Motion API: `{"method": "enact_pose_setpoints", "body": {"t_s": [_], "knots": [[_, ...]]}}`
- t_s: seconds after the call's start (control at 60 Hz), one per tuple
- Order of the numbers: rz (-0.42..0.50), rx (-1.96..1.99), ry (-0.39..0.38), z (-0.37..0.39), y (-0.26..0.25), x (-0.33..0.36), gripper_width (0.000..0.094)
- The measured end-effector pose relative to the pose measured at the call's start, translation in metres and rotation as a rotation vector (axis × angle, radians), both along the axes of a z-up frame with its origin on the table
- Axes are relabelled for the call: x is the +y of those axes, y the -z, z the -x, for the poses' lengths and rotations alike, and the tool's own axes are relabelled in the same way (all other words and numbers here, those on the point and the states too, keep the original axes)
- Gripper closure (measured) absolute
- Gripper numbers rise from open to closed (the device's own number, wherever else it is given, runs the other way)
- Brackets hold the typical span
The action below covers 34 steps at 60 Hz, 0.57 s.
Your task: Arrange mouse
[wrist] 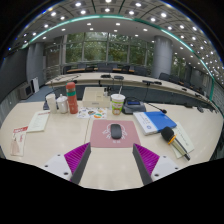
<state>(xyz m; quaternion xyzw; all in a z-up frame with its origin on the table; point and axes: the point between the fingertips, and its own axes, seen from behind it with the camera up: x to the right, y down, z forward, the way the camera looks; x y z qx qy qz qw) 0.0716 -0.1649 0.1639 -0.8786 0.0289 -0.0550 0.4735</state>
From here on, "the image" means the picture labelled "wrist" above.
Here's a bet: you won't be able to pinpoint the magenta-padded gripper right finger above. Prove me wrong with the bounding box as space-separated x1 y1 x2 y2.
132 143 183 186

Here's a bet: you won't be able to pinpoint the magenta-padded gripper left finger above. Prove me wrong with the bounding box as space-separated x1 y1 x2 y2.
39 142 92 186

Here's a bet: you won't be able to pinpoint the black computer mouse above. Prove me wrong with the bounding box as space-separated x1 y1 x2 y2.
110 123 123 140

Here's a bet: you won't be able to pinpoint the pink printed mouse pad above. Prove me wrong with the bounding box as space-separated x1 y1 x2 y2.
89 119 142 149

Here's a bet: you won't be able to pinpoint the black handheld microphone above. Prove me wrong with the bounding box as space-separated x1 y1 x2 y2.
160 126 191 161

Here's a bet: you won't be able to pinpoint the blue and white book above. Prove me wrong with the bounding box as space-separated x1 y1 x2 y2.
133 110 178 136

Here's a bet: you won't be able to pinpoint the colourful sticker sheet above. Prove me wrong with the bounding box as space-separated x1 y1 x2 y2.
76 107 108 120

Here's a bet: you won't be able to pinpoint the dark gooseneck desk microphone unit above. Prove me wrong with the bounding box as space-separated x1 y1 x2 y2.
42 99 51 111
121 97 168 116

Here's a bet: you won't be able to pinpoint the pale green booklet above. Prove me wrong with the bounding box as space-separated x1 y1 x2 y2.
26 110 51 133

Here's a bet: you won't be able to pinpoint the white lidded mug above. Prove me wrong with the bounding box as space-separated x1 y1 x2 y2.
56 93 69 115

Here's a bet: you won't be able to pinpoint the red drink bottle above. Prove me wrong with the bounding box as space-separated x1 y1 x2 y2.
65 81 79 115

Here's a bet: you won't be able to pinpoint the red and white magazine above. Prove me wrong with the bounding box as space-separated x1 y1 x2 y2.
9 125 30 157

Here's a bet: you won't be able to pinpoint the white paper cup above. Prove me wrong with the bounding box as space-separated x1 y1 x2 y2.
45 93 58 114

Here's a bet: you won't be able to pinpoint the printed drink cup with straw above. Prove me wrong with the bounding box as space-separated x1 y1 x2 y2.
110 87 126 116

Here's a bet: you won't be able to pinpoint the cream cardboard box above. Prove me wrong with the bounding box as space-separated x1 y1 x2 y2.
81 86 112 109

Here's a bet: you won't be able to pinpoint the white upright appliance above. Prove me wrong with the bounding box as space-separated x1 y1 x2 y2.
31 76 40 94

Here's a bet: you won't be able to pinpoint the grey box appliance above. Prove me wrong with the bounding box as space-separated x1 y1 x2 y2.
18 82 34 100

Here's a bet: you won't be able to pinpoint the dark conference chairs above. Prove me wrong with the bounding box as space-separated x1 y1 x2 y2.
63 62 151 77

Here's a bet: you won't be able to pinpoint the round ceiling lights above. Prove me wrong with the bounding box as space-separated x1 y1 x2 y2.
9 0 224 84

